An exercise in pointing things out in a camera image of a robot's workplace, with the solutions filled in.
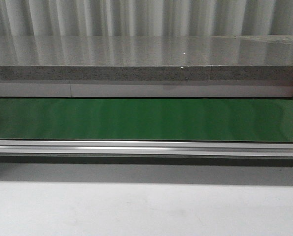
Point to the green conveyor belt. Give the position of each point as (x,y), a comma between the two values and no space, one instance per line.
(259,120)

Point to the grey speckled stone counter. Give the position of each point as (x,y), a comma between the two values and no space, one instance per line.
(143,58)

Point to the white panel under counter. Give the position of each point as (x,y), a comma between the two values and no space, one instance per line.
(264,89)

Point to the white pleated curtain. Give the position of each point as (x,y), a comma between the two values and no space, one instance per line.
(146,17)

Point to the aluminium conveyor frame rail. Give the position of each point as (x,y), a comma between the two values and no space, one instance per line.
(239,149)

